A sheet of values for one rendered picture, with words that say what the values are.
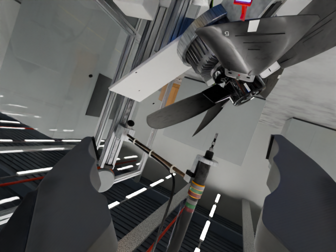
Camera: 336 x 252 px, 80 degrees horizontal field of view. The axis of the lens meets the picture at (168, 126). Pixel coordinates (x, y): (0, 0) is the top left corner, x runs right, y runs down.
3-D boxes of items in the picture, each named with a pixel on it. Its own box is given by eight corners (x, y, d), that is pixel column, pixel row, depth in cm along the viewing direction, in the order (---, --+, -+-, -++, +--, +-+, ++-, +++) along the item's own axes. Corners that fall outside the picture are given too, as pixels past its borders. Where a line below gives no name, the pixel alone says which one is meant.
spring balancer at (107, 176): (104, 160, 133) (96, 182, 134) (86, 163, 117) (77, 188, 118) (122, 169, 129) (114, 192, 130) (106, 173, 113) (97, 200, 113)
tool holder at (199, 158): (203, 154, 70) (193, 180, 70) (188, 150, 66) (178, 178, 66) (223, 164, 63) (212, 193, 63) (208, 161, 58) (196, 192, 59)
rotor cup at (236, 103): (248, 64, 77) (267, 92, 74) (215, 85, 81) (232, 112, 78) (251, 47, 64) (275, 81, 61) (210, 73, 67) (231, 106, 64)
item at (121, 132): (128, 125, 120) (124, 138, 121) (118, 122, 116) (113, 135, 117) (136, 129, 112) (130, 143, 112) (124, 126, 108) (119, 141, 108)
